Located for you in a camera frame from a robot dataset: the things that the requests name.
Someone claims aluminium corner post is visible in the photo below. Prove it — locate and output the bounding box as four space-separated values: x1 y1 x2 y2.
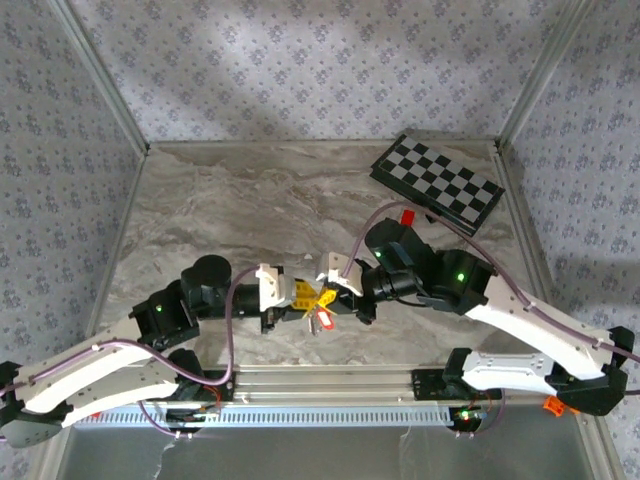
497 0 596 151
49 0 151 154

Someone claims folded black grey chessboard box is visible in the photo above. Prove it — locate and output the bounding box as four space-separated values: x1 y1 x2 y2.
368 133 506 237

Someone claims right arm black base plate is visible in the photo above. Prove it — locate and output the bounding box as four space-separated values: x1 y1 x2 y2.
410 368 504 401

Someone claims right aluminium corner post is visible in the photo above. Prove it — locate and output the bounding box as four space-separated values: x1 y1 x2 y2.
497 0 596 151

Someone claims grey metal sheet panel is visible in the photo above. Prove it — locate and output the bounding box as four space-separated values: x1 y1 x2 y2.
49 424 606 480

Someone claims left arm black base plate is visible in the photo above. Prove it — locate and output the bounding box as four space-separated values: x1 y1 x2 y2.
197 369 237 402

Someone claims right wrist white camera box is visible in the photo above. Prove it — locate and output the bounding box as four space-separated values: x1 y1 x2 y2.
315 252 366 296

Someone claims long aluminium frame rail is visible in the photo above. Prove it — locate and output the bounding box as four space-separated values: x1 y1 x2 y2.
53 363 599 405

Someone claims right aluminium side rail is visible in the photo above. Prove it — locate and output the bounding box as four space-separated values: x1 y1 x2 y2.
492 147 587 369

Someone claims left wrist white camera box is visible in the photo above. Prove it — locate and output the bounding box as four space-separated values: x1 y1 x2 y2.
254 263 296 311

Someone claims aluminium side rail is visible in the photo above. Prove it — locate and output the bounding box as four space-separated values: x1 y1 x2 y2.
82 147 151 346
492 147 587 369

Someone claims left aluminium corner post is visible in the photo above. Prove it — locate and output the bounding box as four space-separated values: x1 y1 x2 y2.
49 0 151 154

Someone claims left aluminium side rail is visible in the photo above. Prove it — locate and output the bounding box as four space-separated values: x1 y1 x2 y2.
82 147 151 346

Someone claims white slotted cable duct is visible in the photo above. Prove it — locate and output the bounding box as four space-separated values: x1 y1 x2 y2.
72 403 456 429

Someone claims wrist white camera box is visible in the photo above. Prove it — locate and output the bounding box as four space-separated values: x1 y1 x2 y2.
254 263 296 311
315 252 366 296

